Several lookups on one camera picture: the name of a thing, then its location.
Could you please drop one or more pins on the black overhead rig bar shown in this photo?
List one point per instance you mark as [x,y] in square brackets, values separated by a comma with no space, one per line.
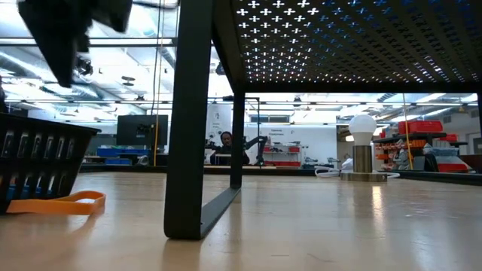
[132,41]

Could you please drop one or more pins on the black mesh basket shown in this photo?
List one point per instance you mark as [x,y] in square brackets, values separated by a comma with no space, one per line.
[37,165]

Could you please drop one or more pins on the blue background bin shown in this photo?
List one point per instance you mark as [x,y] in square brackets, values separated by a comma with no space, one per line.
[113,152]

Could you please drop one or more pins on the orange rubber band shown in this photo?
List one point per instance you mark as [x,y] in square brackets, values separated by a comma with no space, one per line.
[45,207]

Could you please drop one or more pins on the black shelf with bins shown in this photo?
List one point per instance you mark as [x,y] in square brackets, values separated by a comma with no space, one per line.
[410,135]

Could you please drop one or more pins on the red bin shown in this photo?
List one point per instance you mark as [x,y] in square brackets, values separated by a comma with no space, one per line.
[420,126]

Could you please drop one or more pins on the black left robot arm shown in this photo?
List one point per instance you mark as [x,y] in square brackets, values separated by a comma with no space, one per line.
[2,98]

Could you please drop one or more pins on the person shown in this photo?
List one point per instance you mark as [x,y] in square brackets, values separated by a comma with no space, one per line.
[226,145]

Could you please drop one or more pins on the black mounted camera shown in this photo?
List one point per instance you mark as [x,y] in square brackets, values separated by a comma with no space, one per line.
[86,67]

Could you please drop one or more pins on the black perforated metal riser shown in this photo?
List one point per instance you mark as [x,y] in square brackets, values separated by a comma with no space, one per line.
[188,113]

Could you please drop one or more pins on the black aluminium table frame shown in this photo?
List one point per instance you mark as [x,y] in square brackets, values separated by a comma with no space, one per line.
[124,169]

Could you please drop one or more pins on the background robot workstation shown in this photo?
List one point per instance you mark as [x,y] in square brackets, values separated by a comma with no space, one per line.
[258,120]

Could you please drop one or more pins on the brass lamp with white bulb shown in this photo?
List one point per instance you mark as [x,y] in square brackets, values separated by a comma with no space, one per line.
[362,158]

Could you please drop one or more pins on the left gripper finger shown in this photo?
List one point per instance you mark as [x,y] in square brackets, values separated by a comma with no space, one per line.
[60,37]
[113,13]

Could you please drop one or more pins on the black overhead camera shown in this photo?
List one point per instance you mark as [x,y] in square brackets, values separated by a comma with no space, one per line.
[220,69]

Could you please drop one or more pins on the background shelf with red bins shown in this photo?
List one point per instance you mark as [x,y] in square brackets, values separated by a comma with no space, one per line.
[290,149]

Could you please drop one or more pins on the black monitor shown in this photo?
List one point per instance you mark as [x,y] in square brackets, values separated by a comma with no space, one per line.
[139,130]

